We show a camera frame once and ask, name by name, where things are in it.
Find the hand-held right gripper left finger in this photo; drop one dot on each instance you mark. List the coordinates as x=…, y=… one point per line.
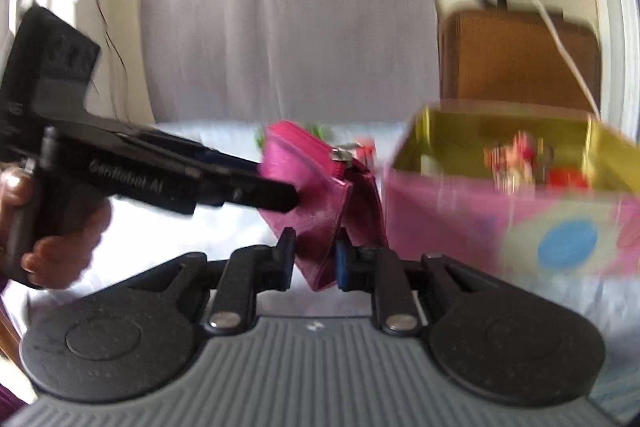
x=286, y=262

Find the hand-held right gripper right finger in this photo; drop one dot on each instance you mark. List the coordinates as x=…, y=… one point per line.
x=342, y=264

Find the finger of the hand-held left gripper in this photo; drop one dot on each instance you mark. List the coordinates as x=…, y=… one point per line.
x=260, y=194
x=230, y=162

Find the magenta wallet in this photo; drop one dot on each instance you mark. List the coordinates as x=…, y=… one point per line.
x=310, y=187

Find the pink cardboard box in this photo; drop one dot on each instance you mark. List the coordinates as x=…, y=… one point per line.
x=450, y=217

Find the pirate toy figurine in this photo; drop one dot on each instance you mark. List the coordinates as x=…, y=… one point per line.
x=515, y=157

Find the red cigarette box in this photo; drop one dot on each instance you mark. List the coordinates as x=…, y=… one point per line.
x=567, y=179

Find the person's left hand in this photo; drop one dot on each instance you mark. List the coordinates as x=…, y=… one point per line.
x=65, y=252

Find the green toy piece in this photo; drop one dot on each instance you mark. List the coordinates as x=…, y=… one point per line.
x=315, y=129

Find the blue striped bedsheet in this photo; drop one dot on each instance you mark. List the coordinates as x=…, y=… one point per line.
x=165, y=237

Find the grey upholstered headboard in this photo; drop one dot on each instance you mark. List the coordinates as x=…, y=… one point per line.
x=275, y=32

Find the wooden chair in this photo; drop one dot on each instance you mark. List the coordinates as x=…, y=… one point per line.
x=500, y=57

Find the purple clothing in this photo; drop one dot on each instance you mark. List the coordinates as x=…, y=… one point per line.
x=7, y=399

